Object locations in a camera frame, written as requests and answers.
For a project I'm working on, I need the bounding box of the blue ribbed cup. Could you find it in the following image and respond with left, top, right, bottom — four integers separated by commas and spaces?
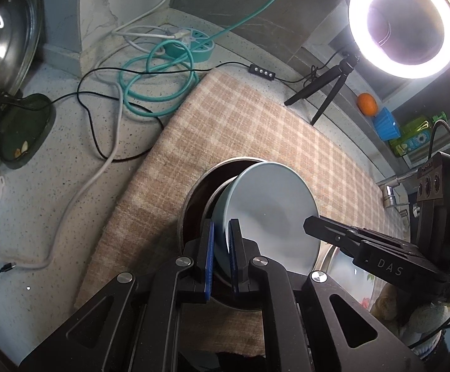
373, 107, 401, 141

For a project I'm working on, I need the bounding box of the green dish soap bottle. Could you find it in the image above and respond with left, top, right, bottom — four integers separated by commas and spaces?
388, 112, 448, 159

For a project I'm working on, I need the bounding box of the white plug with cable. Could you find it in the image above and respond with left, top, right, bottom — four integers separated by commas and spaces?
110, 0, 194, 53

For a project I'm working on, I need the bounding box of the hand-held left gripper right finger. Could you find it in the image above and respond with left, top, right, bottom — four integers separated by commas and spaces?
228, 218, 417, 372

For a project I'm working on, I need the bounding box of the orange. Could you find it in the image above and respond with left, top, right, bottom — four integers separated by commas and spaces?
357, 93, 378, 117

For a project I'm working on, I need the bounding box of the teal power cable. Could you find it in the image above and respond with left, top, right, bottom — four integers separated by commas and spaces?
118, 0, 307, 117

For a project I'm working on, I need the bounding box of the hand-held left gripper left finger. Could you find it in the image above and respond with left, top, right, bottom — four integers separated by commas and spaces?
19, 218, 216, 372

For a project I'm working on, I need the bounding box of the black cable with inline controller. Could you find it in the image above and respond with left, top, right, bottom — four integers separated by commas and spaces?
0, 62, 314, 161

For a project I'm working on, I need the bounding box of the person's right hand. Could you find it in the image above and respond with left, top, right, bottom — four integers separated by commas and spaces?
372, 290, 450, 334

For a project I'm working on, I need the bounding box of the dark green tray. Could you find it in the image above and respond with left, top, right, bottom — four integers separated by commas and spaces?
0, 93, 57, 170

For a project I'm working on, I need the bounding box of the beige plaid cloth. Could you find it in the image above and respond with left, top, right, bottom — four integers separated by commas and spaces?
74, 68, 412, 357

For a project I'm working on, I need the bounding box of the white ring light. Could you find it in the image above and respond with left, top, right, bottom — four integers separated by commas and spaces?
348, 0, 450, 80

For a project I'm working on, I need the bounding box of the floral white plate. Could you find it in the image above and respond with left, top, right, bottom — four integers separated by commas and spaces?
320, 250, 384, 311

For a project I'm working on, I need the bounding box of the thick white cable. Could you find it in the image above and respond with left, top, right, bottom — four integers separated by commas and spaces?
0, 23, 183, 270

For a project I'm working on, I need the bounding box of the teal power strip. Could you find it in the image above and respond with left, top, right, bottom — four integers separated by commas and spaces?
163, 27, 215, 64

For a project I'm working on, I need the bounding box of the chrome faucet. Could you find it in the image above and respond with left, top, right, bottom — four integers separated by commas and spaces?
376, 172, 421, 218

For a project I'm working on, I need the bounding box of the steel pot lid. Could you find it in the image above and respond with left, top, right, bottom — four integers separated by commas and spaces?
0, 0, 43, 136

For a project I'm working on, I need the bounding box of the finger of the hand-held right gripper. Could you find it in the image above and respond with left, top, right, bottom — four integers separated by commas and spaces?
303, 215, 365, 258

